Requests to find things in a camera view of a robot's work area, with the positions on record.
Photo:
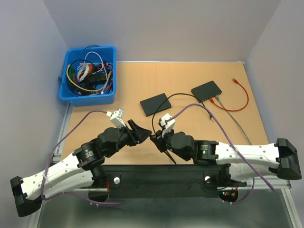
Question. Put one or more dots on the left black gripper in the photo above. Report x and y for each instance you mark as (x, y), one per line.
(139, 134)

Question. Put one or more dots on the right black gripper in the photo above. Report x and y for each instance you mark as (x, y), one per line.
(159, 143)

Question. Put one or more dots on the black network switch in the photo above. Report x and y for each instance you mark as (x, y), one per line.
(206, 91)
(155, 104)

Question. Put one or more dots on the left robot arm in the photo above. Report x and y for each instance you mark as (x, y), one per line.
(81, 168)

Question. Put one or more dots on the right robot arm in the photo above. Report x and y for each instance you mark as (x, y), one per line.
(243, 161)

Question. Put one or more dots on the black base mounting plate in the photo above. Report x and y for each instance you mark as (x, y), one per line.
(164, 181)

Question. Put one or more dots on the black adapter in bin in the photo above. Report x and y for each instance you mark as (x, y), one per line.
(97, 78)

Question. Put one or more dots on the blue plastic bin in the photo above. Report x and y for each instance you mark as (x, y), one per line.
(80, 63)

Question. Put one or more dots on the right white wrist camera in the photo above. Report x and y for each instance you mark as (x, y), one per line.
(166, 123)

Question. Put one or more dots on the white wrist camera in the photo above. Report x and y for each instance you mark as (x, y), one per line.
(116, 118)
(166, 123)

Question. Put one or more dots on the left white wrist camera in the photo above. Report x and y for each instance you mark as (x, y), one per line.
(116, 118)

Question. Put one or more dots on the aluminium frame rail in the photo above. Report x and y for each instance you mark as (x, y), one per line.
(273, 185)

